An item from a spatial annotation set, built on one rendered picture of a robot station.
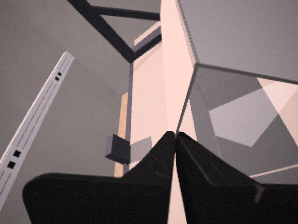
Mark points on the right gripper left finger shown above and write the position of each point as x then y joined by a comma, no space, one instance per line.
59,198

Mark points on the white cardboard box with lid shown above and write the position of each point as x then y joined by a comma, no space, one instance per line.
250,123

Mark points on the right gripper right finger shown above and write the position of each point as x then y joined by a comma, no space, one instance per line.
214,192

